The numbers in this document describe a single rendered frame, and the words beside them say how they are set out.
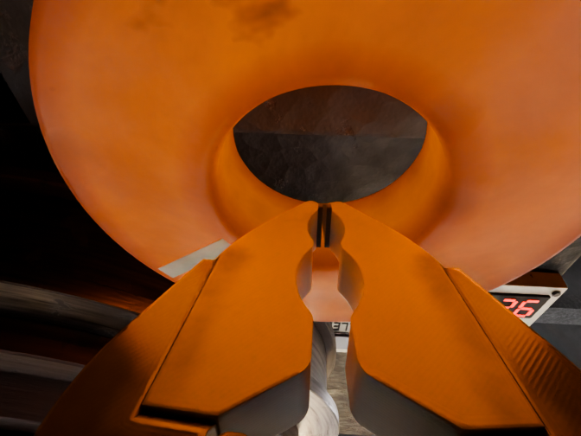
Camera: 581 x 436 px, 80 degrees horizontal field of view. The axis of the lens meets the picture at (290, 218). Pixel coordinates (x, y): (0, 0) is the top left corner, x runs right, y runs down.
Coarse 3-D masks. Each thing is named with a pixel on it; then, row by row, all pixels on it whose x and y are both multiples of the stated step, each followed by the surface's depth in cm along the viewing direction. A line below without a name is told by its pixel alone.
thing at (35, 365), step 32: (0, 320) 18; (0, 352) 17; (32, 352) 17; (64, 352) 18; (96, 352) 18; (0, 384) 18; (32, 384) 19; (64, 384) 19; (0, 416) 18; (32, 416) 18
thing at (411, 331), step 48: (336, 240) 11; (384, 240) 10; (384, 288) 8; (432, 288) 8; (384, 336) 7; (432, 336) 7; (480, 336) 7; (384, 384) 6; (432, 384) 6; (480, 384) 6; (384, 432) 6; (432, 432) 6; (480, 432) 5; (528, 432) 5
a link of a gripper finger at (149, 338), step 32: (192, 288) 8; (160, 320) 7; (128, 352) 6; (160, 352) 6; (96, 384) 6; (128, 384) 6; (64, 416) 5; (96, 416) 5; (128, 416) 5; (160, 416) 6
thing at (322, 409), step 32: (0, 192) 20; (0, 224) 19; (32, 224) 19; (64, 224) 20; (96, 224) 20; (0, 256) 17; (32, 256) 18; (64, 256) 18; (96, 256) 19; (128, 256) 20; (0, 288) 16; (32, 288) 16; (64, 288) 16; (96, 288) 17; (128, 288) 19; (160, 288) 19; (32, 320) 18; (64, 320) 18; (96, 320) 18; (128, 320) 18; (320, 352) 30; (320, 384) 25; (320, 416) 27
